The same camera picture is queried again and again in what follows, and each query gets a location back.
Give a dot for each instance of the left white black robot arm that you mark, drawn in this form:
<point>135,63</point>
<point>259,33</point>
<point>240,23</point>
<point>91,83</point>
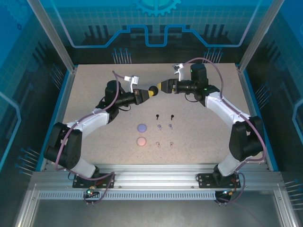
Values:
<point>97,123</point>

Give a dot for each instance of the aluminium side rail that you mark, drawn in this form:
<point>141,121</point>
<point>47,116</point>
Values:
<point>248,99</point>
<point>63,106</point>

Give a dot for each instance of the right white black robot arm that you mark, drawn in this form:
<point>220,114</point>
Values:
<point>225,108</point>

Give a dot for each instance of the purple earbud charging case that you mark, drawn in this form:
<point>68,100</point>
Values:
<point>142,127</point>

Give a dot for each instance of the aluminium frame post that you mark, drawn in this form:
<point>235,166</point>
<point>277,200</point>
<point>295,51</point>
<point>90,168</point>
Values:
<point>253,40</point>
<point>56,40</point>

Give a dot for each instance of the black earbud charging case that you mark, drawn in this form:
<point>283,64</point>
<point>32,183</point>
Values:
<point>155,91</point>

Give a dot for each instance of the aluminium base beam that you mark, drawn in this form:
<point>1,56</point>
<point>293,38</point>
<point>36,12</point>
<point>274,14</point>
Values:
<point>154,177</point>

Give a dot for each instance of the pink earbud charging case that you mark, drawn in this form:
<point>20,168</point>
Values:
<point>142,141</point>

